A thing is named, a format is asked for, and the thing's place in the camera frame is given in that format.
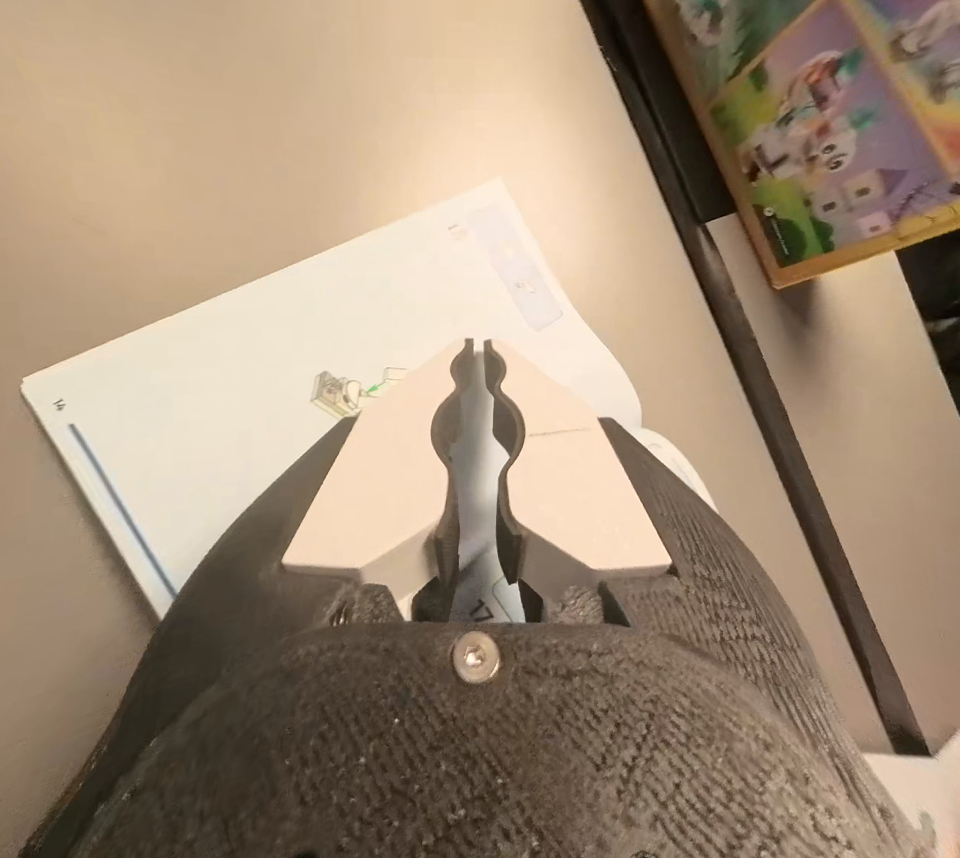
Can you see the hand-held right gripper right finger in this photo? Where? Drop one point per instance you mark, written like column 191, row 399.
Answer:
column 585, row 498

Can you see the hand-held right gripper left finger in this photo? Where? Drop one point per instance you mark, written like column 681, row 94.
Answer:
column 375, row 498

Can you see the lego instruction booklet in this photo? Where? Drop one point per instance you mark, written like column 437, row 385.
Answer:
column 225, row 363

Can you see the colourful lego set box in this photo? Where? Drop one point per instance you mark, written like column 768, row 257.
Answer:
column 810, row 85

